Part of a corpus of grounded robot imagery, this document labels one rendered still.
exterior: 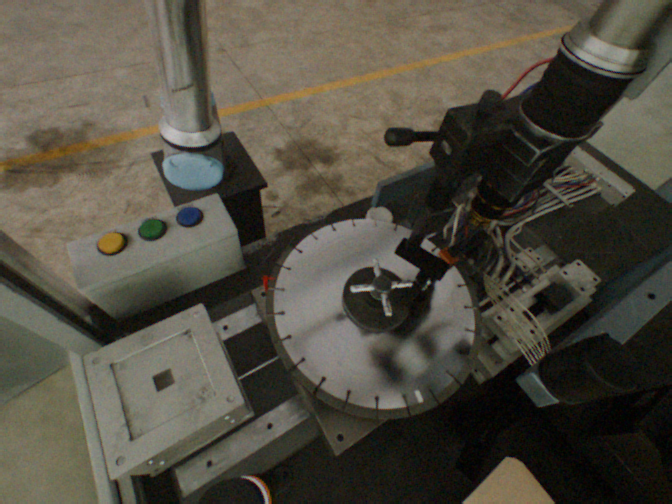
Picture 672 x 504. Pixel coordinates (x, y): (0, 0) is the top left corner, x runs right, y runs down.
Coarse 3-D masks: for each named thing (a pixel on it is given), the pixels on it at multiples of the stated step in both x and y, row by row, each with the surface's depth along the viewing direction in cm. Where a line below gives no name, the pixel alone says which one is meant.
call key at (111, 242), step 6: (108, 234) 60; (114, 234) 60; (102, 240) 59; (108, 240) 60; (114, 240) 60; (120, 240) 60; (102, 246) 59; (108, 246) 59; (114, 246) 59; (120, 246) 60; (108, 252) 59
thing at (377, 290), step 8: (376, 264) 52; (376, 272) 51; (376, 280) 50; (384, 280) 50; (408, 280) 51; (352, 288) 49; (360, 288) 49; (368, 288) 50; (376, 288) 49; (384, 288) 49; (376, 296) 51; (384, 296) 49; (384, 304) 48
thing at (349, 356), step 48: (336, 240) 60; (384, 240) 61; (288, 288) 54; (336, 288) 54; (432, 288) 56; (336, 336) 50; (384, 336) 51; (432, 336) 52; (336, 384) 46; (384, 384) 47; (432, 384) 48
